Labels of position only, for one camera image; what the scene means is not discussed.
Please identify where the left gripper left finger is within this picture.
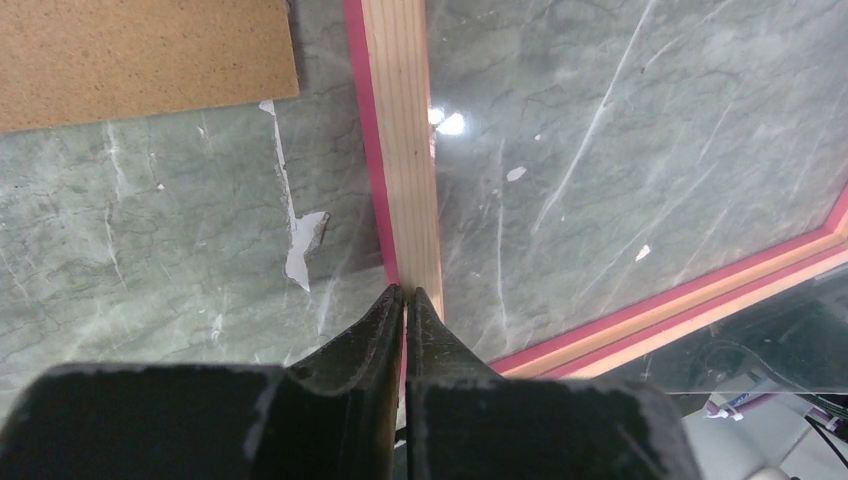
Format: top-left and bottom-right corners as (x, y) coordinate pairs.
(1, 285), (404, 479)

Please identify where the clear acrylic sheet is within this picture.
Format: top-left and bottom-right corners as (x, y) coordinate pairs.
(427, 1), (847, 376)

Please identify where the brown backing board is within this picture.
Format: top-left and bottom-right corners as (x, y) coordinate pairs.
(1, 1), (299, 132)

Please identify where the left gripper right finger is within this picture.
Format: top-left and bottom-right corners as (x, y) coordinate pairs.
(405, 289), (701, 479)

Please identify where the wooden picture frame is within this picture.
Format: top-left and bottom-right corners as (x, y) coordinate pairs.
(344, 1), (847, 378)

